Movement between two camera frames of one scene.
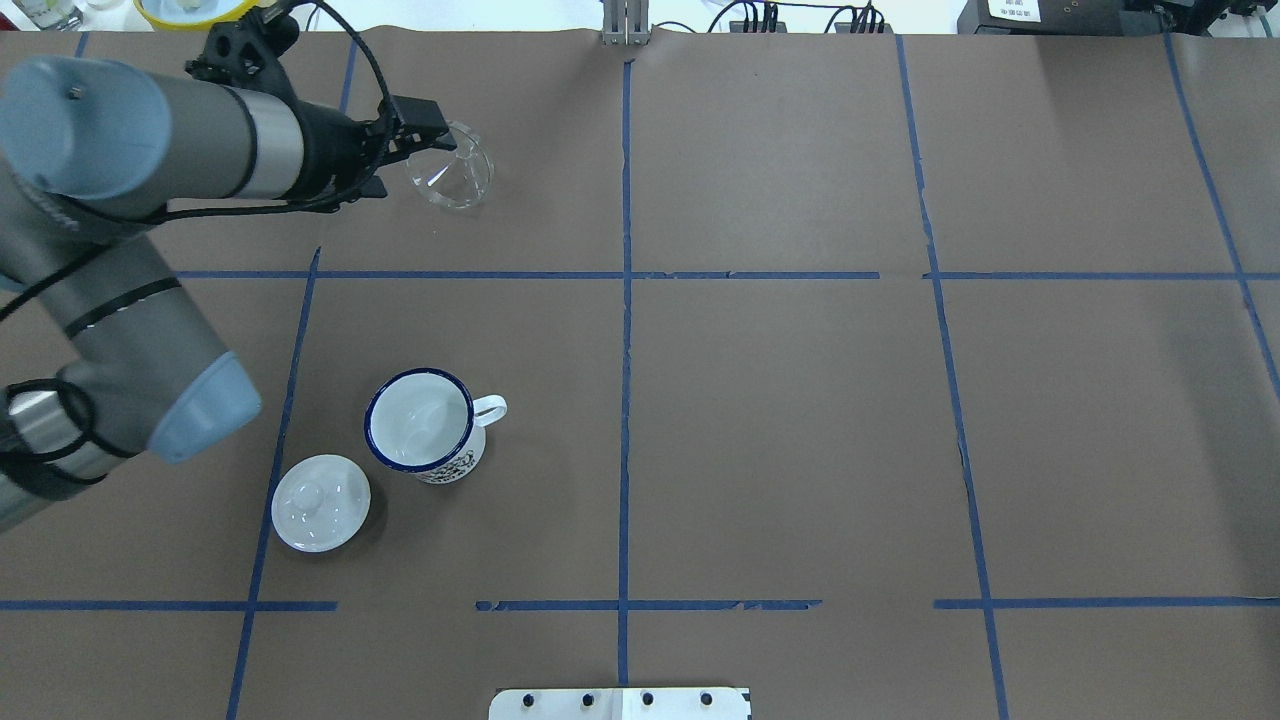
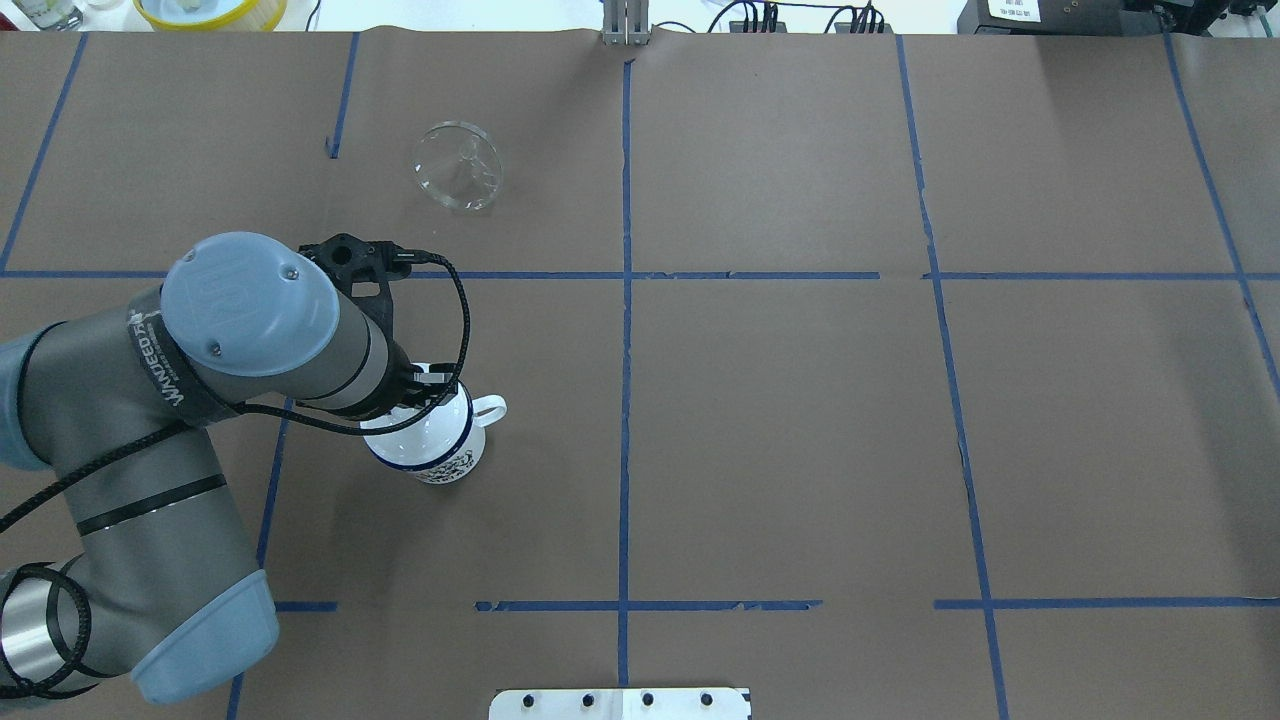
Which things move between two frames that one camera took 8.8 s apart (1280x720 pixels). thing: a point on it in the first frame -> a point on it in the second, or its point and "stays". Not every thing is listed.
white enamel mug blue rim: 426,422 stays
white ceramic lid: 320,503 -> 427,438
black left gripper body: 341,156 -> 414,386
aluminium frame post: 625,22 stays
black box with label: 1042,17 stays
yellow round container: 198,15 stays
